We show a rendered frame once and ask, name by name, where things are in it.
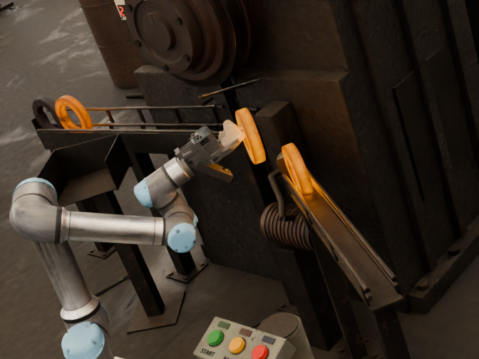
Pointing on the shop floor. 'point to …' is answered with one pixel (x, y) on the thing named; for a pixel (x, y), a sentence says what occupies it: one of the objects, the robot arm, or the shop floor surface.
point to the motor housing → (303, 275)
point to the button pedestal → (282, 349)
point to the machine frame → (353, 133)
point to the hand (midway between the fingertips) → (247, 129)
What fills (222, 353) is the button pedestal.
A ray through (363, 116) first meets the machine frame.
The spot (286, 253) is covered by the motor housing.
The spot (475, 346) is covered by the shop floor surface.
